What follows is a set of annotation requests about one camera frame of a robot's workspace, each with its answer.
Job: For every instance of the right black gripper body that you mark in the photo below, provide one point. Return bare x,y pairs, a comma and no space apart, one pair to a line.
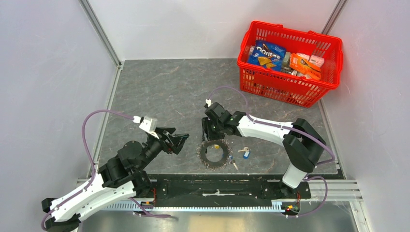
216,131

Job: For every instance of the blue-headed key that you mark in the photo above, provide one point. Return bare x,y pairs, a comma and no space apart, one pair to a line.
245,151

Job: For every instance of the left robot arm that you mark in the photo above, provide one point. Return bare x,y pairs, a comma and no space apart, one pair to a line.
122,177

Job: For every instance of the orange snack box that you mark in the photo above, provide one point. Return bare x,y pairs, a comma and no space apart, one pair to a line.
304,67

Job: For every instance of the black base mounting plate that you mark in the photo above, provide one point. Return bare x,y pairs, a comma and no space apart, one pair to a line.
221,190

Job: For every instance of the pink small box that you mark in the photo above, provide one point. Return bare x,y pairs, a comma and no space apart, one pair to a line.
316,60

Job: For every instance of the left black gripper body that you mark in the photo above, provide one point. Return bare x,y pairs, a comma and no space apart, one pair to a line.
168,146

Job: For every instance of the round keyring disc with keys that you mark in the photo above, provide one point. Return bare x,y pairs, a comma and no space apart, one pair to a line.
216,155

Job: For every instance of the blue Doritos bag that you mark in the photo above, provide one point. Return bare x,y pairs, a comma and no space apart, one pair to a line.
267,55

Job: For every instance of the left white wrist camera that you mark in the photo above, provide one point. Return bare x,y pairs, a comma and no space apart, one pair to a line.
147,124

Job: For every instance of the red plastic shopping basket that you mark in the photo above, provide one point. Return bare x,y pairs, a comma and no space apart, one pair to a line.
289,65

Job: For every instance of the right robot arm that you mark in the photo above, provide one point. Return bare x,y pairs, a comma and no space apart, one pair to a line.
303,145

